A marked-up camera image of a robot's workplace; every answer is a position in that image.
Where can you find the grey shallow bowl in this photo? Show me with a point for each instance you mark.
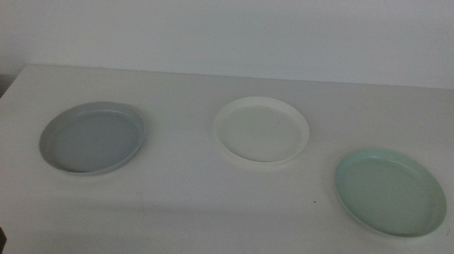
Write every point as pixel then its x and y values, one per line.
pixel 93 141

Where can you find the white shallow bowl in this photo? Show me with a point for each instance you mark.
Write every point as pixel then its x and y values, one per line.
pixel 262 131

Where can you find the pale green shallow bowl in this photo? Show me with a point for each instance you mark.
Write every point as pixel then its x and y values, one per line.
pixel 390 194

